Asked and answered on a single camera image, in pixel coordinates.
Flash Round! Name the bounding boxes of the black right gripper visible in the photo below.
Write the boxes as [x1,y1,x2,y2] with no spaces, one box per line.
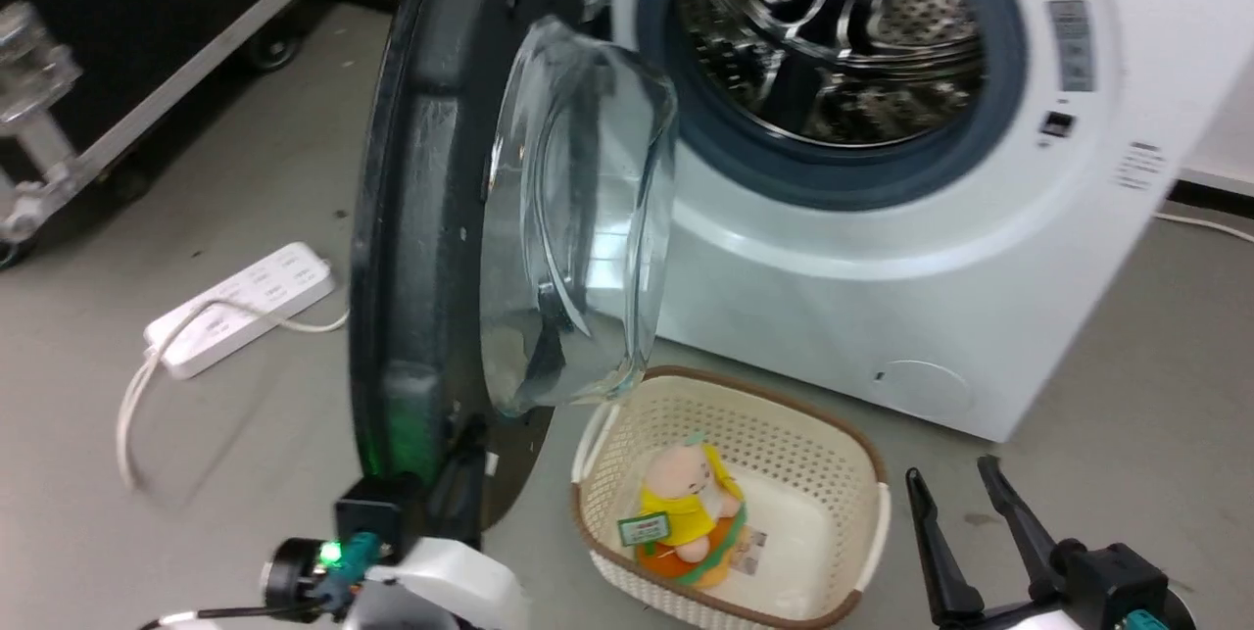
[905,456,1197,630]

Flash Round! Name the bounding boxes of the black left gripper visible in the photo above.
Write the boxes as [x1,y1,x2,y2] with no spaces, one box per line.
[335,416,489,562]

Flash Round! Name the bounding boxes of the black washing machine door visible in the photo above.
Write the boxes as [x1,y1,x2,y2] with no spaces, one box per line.
[349,0,680,531]

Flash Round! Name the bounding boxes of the white front-load washing machine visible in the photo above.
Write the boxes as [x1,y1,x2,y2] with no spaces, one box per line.
[571,0,1254,444]

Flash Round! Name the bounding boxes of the cream plastic laundry basket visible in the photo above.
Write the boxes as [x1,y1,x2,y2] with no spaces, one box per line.
[571,365,892,630]

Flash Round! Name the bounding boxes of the yellow plush doll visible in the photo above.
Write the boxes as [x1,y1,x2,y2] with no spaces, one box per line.
[617,434,750,591]

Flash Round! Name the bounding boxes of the white power strip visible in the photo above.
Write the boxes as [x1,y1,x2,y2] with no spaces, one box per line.
[143,241,336,380]

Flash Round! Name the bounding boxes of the black caster wheel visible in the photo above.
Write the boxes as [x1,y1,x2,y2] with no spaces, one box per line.
[245,23,303,74]

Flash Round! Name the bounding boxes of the black flight case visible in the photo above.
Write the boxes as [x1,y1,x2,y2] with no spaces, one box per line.
[0,0,341,270]

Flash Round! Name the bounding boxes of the clear plastic fixture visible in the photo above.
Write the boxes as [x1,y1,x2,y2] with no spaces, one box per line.
[0,1,84,244]

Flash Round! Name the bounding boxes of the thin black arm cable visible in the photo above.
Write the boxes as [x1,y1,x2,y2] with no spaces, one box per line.
[137,603,329,630]

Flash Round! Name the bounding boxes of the white power strip cable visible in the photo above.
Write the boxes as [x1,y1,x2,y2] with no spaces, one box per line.
[116,299,351,494]

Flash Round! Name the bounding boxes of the white floor cable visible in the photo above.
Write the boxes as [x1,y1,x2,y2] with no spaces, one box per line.
[1153,211,1254,245]

